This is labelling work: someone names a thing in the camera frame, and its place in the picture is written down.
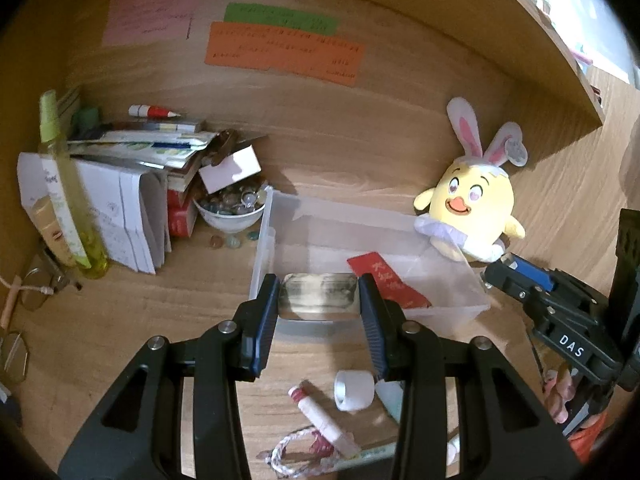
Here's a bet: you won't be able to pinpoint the brown hair claw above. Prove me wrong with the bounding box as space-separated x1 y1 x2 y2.
207 129 241 166

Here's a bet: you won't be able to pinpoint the white cable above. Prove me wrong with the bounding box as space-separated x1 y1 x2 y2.
0 275 53 295

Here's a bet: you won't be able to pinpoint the beige cosmetic tube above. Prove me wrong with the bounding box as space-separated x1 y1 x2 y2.
30 195 76 268

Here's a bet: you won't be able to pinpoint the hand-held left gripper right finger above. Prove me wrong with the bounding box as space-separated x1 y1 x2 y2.
357 274 583 480

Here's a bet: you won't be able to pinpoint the pink paper note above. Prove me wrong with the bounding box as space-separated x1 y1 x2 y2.
102 0 201 47

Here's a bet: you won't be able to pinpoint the pile of glass pebbles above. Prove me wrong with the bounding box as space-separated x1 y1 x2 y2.
197 182 268 216

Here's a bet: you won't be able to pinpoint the orange paper note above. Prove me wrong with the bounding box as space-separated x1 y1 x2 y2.
205 21 366 87

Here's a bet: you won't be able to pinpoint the yellow-green spray bottle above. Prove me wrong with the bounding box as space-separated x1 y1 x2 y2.
39 90 110 280

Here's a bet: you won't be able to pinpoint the person's right hand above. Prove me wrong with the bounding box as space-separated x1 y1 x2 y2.
545 365 576 421

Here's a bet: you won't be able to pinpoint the small white box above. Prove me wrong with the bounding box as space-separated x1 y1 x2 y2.
198 145 262 193

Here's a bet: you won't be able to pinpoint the yellow chick plush toy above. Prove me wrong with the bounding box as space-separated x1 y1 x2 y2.
412 96 529 263

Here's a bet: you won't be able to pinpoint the white ceramic bowl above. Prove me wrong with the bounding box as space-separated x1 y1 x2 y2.
192 195 266 235

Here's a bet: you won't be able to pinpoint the green paper note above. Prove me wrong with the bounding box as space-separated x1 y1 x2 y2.
223 2 340 36

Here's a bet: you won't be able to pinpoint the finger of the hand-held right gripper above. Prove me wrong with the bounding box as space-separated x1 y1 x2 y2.
484 266 551 318
500 255 556 291

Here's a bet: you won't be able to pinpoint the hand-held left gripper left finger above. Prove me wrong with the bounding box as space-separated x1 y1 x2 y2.
57 274 281 480

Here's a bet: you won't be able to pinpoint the white folded paper stack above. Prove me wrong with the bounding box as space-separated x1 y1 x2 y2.
17 152 173 275

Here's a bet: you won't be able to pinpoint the white tube with red cap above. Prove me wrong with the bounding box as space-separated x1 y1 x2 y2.
288 381 361 457

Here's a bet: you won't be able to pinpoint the eyeglasses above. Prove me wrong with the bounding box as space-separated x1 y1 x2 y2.
20 255 83 311

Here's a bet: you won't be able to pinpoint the red and white marker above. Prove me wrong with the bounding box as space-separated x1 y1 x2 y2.
128 104 180 120

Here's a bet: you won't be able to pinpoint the clear plastic bin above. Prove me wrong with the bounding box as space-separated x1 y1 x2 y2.
249 187 493 338

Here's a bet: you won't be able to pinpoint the red envelope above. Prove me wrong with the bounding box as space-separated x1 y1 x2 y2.
346 252 433 311

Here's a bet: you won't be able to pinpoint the orange cloth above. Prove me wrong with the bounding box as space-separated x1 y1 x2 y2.
567 410 608 463

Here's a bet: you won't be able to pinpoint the wooden shelf board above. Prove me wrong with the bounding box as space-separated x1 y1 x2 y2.
350 0 607 128

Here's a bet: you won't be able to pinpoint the wooden stick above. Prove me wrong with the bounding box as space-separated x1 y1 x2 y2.
0 275 23 331

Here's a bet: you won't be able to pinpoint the light green pen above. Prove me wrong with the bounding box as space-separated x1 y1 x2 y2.
330 442 401 471

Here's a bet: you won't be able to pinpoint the stack of booklets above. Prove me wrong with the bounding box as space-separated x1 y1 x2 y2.
65 120 221 193

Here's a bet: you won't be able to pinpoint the green eraser block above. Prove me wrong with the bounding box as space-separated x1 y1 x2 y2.
71 106 100 131

